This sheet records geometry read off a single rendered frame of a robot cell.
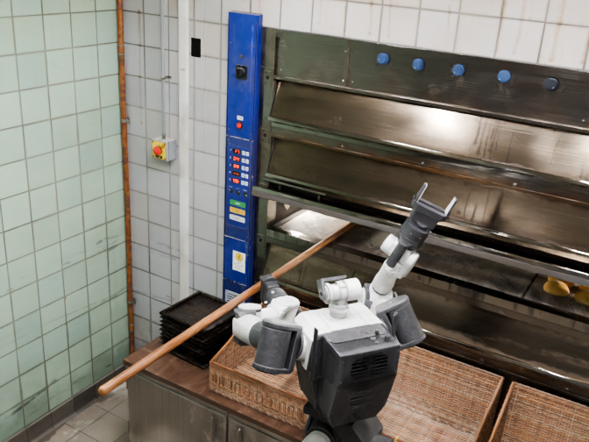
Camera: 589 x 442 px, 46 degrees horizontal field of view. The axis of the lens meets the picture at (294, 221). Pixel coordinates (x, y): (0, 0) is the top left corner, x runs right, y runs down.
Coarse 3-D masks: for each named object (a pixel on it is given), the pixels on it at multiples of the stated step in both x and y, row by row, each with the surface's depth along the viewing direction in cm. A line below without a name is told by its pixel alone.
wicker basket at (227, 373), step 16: (224, 352) 309; (240, 352) 322; (224, 368) 297; (240, 368) 321; (224, 384) 309; (240, 384) 295; (256, 384) 291; (272, 384) 311; (288, 384) 312; (240, 400) 299; (256, 400) 294; (272, 400) 289; (288, 400) 284; (304, 400) 279; (272, 416) 291; (288, 416) 286; (304, 416) 283
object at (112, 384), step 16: (352, 224) 331; (304, 256) 295; (256, 288) 266; (224, 304) 252; (208, 320) 242; (176, 336) 231; (160, 352) 223; (128, 368) 213; (144, 368) 217; (112, 384) 206
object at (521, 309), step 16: (288, 240) 322; (304, 240) 317; (320, 240) 317; (336, 256) 310; (352, 256) 306; (368, 256) 304; (416, 272) 292; (432, 272) 293; (448, 288) 286; (464, 288) 282; (480, 288) 282; (496, 304) 277; (512, 304) 273; (528, 304) 271; (544, 304) 272; (544, 320) 268; (560, 320) 265; (576, 320) 262
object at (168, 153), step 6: (156, 138) 339; (168, 138) 341; (156, 144) 337; (162, 144) 335; (168, 144) 335; (174, 144) 339; (162, 150) 336; (168, 150) 336; (174, 150) 340; (156, 156) 340; (162, 156) 338; (168, 156) 338; (174, 156) 342
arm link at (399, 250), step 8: (400, 232) 225; (392, 240) 229; (400, 240) 223; (408, 240) 223; (384, 248) 229; (392, 248) 228; (400, 248) 222; (408, 248) 226; (416, 248) 225; (392, 256) 225; (400, 256) 224; (408, 256) 226; (392, 264) 226
